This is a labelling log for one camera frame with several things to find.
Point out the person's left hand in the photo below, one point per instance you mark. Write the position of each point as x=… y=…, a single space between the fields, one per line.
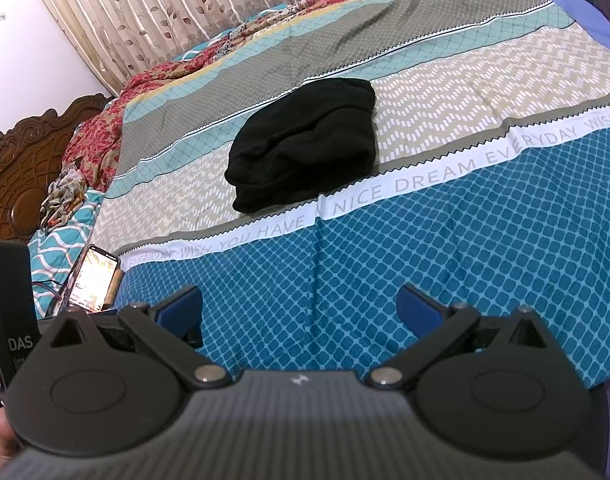
x=0 y=440

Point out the black pants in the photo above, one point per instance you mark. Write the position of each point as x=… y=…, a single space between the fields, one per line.
x=305 y=150

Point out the smartphone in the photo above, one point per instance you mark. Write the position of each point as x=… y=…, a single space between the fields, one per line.
x=95 y=280

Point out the red floral blanket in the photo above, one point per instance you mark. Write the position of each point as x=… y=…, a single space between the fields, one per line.
x=97 y=135

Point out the patterned bed sheet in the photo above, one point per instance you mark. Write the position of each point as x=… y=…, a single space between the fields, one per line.
x=435 y=260

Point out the crumpled floral scarf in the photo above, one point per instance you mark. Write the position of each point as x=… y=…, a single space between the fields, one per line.
x=65 y=200

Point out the beige leaf-print curtain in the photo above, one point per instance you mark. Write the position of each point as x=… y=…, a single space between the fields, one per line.
x=185 y=10

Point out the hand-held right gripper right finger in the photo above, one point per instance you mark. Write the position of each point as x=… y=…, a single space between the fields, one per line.
x=420 y=310

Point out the carved wooden headboard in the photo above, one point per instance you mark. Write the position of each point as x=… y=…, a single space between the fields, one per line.
x=20 y=180

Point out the purple cloth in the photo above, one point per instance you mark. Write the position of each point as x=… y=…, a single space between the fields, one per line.
x=585 y=10

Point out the teal wavy-print pillow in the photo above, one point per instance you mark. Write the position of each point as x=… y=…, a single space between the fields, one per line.
x=60 y=255

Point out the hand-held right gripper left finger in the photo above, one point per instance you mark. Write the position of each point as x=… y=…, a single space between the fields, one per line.
x=177 y=310

